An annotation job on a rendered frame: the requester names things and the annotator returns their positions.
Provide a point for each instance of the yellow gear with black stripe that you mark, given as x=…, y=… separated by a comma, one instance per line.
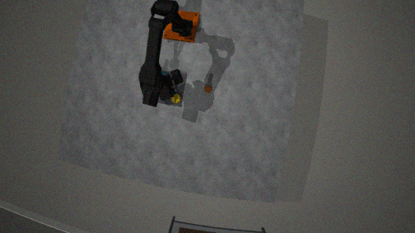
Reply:
x=177, y=98

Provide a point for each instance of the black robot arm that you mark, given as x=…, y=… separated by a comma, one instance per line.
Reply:
x=150, y=77

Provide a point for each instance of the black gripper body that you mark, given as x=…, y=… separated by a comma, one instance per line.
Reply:
x=168, y=79

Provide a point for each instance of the brown gear with tall hub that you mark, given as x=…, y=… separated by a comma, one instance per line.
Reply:
x=208, y=89

